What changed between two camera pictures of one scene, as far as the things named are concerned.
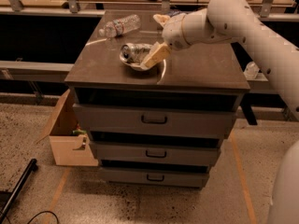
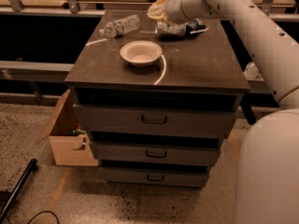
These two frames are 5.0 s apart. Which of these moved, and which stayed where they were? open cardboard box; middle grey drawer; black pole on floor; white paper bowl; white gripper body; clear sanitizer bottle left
Moved: white paper bowl; white gripper body
Stayed: open cardboard box; middle grey drawer; clear sanitizer bottle left; black pole on floor
